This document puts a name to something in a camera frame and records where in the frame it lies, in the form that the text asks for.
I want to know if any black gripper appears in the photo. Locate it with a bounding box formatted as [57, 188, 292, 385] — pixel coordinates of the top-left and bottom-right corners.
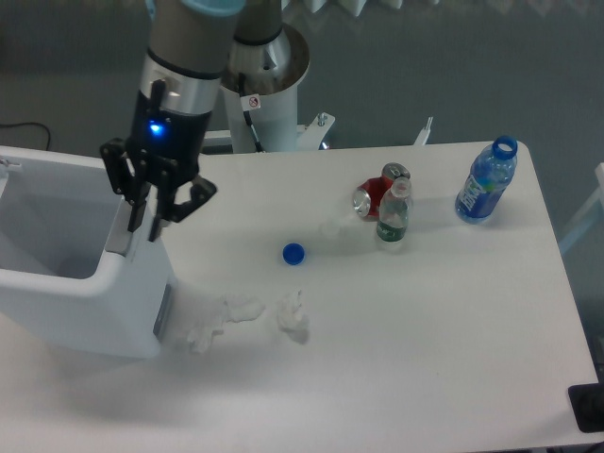
[99, 91, 218, 242]

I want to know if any white trash can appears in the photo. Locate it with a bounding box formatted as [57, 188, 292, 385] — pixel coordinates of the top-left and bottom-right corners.
[1, 146, 176, 359]

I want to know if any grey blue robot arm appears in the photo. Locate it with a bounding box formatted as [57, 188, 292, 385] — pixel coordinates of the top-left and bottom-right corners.
[100, 1, 282, 242]

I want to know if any crushed red soda can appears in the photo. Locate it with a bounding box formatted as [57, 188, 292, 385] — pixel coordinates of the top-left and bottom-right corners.
[352, 162, 411, 221]

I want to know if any crumpled white tissue left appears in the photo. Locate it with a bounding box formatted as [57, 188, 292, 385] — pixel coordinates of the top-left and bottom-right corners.
[185, 294, 266, 355]

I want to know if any crumpled white tissue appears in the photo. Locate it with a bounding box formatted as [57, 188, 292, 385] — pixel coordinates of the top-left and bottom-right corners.
[185, 294, 266, 355]
[277, 290, 310, 344]

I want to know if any blue bottle cap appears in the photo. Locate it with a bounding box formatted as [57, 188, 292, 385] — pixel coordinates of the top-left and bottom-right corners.
[281, 243, 306, 266]

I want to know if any crumpled white tissue right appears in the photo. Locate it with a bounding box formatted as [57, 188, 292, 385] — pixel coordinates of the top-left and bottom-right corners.
[277, 290, 310, 344]

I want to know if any clear green-label bottle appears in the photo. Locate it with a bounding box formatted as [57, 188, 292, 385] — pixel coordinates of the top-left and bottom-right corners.
[377, 176, 413, 243]

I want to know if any blue plastic bottle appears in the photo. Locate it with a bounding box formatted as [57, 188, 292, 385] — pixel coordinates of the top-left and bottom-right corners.
[455, 135, 518, 224]

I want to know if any black device at table corner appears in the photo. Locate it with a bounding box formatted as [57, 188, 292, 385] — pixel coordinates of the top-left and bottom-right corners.
[568, 383, 603, 433]

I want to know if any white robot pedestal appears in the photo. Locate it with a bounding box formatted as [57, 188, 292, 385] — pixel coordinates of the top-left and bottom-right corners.
[204, 24, 310, 154]

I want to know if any black cable on floor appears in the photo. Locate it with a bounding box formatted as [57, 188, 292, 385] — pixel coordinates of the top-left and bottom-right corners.
[0, 122, 51, 148]

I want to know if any white frame at right edge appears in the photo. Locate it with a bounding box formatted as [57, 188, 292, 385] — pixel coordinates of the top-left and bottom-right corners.
[558, 163, 603, 256]

